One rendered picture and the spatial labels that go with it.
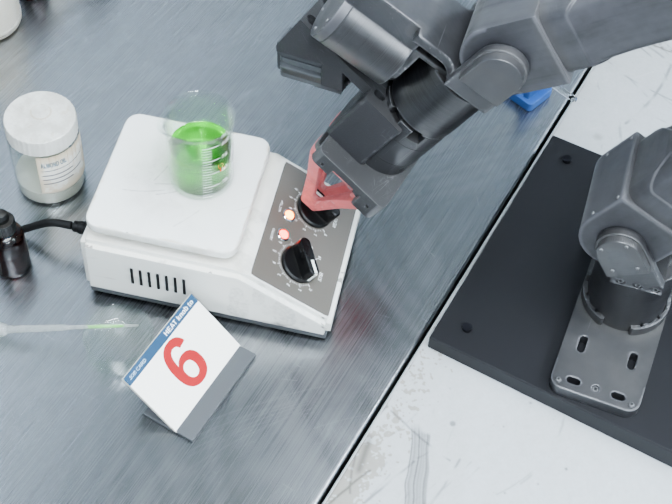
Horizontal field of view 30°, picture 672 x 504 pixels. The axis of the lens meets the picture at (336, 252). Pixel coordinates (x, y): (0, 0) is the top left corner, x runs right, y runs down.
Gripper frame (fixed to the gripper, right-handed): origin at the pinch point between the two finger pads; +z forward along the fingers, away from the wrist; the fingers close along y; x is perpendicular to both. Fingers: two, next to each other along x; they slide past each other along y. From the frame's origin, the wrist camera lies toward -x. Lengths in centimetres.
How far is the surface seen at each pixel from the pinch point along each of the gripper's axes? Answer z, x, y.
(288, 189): 1.4, -1.9, 0.2
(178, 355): 6.9, 0.1, 15.5
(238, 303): 4.7, 1.0, 9.7
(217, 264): 2.4, -2.5, 10.1
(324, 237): 1.4, 2.8, 1.4
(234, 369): 6.8, 4.2, 13.1
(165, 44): 14.8, -18.0, -15.1
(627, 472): -8.2, 30.5, 6.6
